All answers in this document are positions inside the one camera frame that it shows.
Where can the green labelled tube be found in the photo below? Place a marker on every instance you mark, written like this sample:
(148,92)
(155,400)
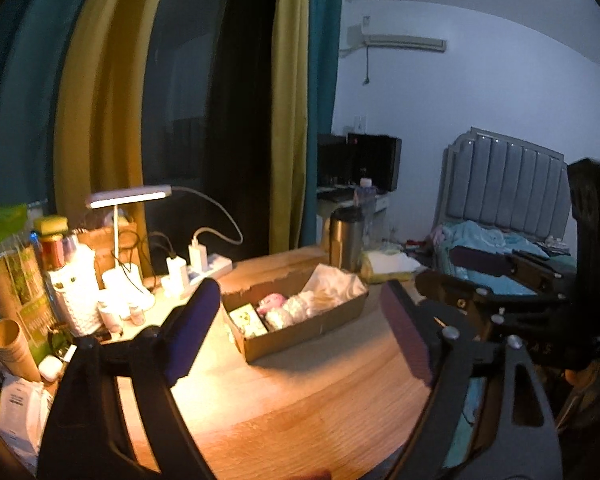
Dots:
(20,285)

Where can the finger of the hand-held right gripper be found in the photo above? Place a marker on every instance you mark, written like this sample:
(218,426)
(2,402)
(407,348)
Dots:
(520,317)
(480,259)

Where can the white paper slips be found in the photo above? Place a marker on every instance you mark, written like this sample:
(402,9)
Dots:
(22,410)

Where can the yellow green sponge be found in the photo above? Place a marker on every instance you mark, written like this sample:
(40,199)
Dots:
(51,225)

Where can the grey padded headboard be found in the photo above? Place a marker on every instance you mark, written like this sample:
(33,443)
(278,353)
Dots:
(505,185)

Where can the white plastic bottle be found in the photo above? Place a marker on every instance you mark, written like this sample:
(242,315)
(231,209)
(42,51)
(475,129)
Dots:
(112,319)

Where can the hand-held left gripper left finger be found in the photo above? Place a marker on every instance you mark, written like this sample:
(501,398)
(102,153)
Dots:
(190,330)

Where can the white wall socket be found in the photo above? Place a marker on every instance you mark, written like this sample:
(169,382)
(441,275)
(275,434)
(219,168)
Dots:
(362,123)

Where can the pink plush toy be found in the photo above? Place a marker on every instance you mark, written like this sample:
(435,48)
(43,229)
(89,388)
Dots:
(271,302)

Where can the white side cabinet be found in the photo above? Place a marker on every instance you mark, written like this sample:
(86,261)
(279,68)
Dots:
(330,205)

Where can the blue bed blanket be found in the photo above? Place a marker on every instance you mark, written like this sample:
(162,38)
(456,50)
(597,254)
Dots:
(480,235)

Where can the white desk lamp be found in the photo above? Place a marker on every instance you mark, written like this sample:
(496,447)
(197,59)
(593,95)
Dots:
(127,195)

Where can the green plastic bag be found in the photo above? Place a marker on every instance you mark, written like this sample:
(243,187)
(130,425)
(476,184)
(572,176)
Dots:
(2,225)

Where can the person's right forearm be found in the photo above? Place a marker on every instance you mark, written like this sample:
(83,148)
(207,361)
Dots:
(586,374)

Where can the steel thermos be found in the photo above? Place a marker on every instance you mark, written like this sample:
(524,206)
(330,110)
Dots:
(346,240)

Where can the teal curtain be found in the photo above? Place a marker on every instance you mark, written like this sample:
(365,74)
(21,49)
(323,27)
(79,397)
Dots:
(322,85)
(25,85)

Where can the clear water bottle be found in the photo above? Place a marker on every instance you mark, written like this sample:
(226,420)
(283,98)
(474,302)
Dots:
(366,195)

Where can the white air conditioner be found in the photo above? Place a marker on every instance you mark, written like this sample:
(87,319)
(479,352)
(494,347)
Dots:
(405,43)

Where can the white woven basket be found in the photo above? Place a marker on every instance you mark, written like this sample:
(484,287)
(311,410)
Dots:
(77,300)

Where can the white tissue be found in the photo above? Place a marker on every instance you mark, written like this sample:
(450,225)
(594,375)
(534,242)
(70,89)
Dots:
(335,282)

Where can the paper cup stack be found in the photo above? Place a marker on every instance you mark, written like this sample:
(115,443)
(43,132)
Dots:
(12,350)

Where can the yellow curtain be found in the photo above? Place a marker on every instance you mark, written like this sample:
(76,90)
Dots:
(290,110)
(105,85)

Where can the red can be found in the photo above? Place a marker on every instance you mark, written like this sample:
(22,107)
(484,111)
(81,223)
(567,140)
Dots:
(56,252)

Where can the yellow tissue pack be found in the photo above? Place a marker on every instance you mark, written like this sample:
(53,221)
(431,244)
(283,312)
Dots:
(387,266)

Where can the brown paper bag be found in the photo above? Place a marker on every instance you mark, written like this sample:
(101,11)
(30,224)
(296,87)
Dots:
(102,245)

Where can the cardboard box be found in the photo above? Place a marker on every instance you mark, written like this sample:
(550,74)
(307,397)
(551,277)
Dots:
(305,335)

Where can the white charger block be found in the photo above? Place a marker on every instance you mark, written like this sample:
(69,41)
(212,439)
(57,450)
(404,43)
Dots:
(176,270)

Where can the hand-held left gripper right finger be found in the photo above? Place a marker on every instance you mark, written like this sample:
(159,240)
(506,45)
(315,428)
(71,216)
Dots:
(405,327)

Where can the white power strip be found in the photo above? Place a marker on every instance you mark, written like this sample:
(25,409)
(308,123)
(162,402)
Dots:
(210,267)

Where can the small pill bottle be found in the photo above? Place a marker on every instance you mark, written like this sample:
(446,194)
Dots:
(138,314)

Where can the white earbud case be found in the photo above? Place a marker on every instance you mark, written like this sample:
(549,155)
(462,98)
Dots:
(50,368)

